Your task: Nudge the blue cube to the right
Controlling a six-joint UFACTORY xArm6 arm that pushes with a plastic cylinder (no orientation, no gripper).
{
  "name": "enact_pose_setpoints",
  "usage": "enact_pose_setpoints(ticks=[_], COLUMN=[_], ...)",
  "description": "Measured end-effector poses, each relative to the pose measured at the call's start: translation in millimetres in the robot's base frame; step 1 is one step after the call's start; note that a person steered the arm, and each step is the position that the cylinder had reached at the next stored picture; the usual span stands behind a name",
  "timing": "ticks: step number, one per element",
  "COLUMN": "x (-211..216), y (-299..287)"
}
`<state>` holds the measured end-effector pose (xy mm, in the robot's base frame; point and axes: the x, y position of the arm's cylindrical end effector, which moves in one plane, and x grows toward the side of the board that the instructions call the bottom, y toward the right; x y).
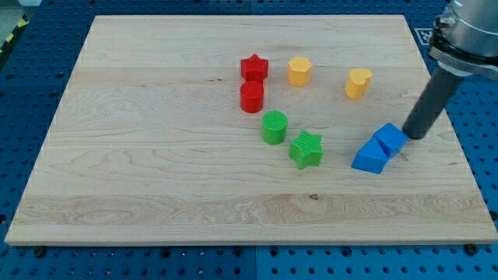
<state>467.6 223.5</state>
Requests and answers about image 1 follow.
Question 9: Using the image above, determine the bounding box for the wooden board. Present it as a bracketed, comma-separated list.
[5, 15, 497, 246]

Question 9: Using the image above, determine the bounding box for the green star block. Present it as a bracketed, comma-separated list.
[289, 130, 324, 170]

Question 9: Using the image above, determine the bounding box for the blue cube block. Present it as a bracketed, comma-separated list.
[373, 123, 409, 159]

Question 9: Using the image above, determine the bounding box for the black white fiducial marker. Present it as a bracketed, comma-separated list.
[414, 27, 433, 46]

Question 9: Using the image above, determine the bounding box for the green cylinder block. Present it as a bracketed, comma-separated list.
[261, 110, 288, 145]

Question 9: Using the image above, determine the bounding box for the yellow heart block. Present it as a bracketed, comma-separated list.
[345, 68, 374, 100]

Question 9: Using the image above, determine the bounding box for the red cylinder block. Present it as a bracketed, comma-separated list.
[240, 81, 264, 113]

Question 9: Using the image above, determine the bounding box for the yellow hexagon block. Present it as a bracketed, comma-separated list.
[286, 56, 313, 86]

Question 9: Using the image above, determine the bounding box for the red star block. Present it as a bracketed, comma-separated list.
[240, 54, 269, 83]

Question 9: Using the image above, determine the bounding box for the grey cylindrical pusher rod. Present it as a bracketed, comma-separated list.
[402, 66, 468, 140]

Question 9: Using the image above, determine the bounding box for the blue triangular prism block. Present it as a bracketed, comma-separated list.
[351, 137, 388, 174]

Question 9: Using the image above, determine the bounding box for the yellow black hazard tape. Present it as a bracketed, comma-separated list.
[1, 14, 30, 57]

